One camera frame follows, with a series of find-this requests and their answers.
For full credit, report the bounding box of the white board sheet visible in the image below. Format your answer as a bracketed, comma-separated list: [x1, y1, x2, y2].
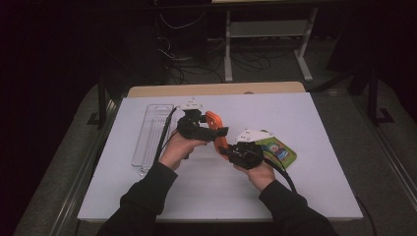
[77, 91, 364, 220]

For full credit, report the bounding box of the hand-held gripper cable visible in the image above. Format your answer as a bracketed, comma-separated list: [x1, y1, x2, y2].
[152, 106, 180, 165]
[249, 148, 378, 236]

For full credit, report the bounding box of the metal rail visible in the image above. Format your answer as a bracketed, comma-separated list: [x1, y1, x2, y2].
[353, 97, 417, 207]
[48, 97, 122, 236]

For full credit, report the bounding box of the person's right hand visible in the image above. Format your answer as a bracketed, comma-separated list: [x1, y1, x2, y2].
[233, 160, 276, 194]

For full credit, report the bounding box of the left hand-held gripper cable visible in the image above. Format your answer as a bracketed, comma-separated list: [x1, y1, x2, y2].
[152, 106, 180, 165]

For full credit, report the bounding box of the black metal stand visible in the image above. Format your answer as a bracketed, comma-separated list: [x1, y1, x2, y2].
[367, 65, 394, 125]
[87, 82, 109, 129]

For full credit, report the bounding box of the wooden table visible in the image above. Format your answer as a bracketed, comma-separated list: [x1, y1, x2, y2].
[127, 82, 307, 98]

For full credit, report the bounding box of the person's left hand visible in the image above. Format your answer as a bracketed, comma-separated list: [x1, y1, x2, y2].
[158, 129, 209, 171]

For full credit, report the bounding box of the orange phone case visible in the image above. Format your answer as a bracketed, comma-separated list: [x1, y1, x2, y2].
[205, 110, 230, 161]

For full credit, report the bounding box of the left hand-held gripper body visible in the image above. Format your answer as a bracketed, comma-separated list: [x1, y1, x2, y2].
[176, 97, 215, 143]

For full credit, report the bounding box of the tangle of black floor cables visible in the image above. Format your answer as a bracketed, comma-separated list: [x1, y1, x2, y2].
[156, 35, 296, 85]

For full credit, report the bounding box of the green cartoon phone case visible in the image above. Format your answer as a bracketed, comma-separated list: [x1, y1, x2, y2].
[255, 136, 298, 170]

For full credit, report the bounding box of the white metal table frame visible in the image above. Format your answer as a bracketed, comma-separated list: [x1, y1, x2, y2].
[224, 8, 319, 83]

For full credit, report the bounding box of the right hand-held gripper cable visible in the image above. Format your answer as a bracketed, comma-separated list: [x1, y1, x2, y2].
[249, 148, 378, 236]

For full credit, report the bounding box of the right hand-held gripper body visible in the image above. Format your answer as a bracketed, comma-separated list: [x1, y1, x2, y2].
[227, 128, 275, 171]

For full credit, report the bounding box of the white hanging cable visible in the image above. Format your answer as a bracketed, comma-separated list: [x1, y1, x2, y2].
[158, 12, 206, 30]

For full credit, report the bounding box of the clear plastic tray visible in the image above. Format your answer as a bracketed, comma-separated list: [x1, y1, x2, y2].
[131, 103, 176, 177]

